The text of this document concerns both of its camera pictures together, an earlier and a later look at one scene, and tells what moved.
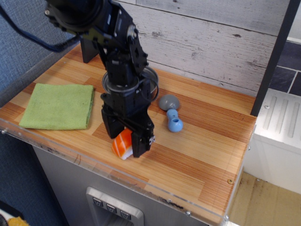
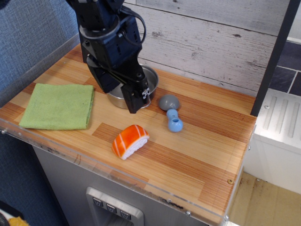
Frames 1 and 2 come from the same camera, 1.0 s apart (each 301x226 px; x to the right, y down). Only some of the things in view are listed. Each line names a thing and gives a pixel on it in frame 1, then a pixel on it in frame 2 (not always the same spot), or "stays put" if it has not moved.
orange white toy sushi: (122, 144) stays put
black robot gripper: (130, 108) → (111, 50)
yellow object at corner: (17, 221) stays put
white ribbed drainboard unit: (274, 154) stays put
